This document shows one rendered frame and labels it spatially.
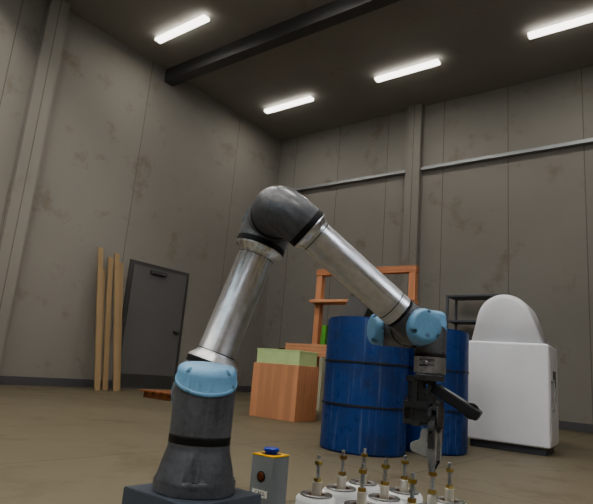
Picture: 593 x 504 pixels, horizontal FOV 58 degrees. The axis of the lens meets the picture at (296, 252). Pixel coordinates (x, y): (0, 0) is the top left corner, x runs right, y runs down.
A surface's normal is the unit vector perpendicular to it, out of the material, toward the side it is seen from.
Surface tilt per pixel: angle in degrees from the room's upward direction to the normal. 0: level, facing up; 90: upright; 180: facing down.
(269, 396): 90
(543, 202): 90
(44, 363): 90
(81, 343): 90
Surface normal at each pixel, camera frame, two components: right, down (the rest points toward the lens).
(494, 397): -0.52, -0.22
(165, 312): 0.80, -0.07
